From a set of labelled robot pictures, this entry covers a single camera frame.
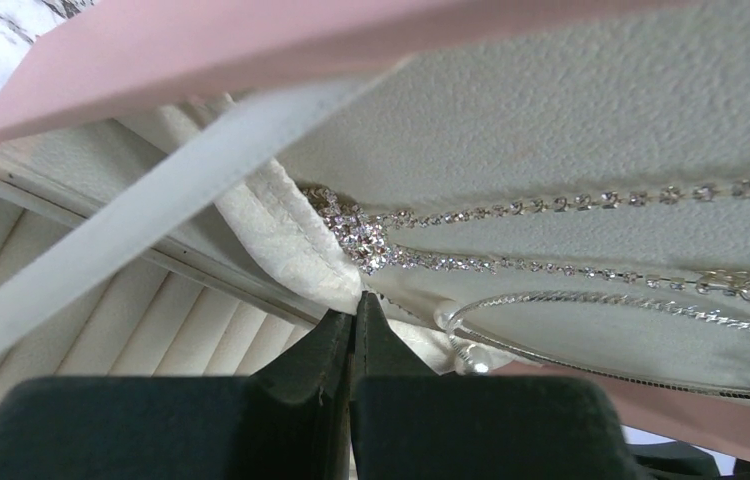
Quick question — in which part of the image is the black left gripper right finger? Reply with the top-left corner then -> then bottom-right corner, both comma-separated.
351,293 -> 645,479

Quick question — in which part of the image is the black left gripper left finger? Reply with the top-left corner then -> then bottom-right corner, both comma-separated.
0,311 -> 354,479

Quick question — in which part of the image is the silver bangle bracelet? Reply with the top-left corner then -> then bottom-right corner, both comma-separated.
433,290 -> 750,402

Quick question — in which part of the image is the rhinestone necklace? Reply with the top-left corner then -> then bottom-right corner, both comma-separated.
300,175 -> 750,306

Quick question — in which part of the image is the pink jewelry box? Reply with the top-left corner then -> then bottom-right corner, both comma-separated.
0,1 -> 750,461

